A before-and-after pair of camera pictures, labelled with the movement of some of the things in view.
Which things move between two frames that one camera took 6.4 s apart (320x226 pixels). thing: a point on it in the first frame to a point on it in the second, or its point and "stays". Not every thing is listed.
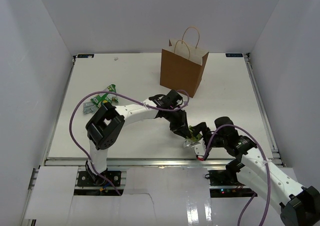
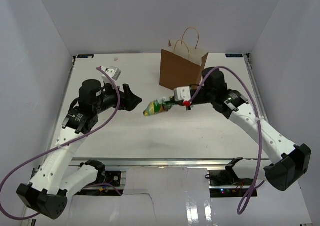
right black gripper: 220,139 to 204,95
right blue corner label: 234,55 stays
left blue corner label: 86,55 stays
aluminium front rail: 138,164 stays
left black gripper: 183,131 to 128,100
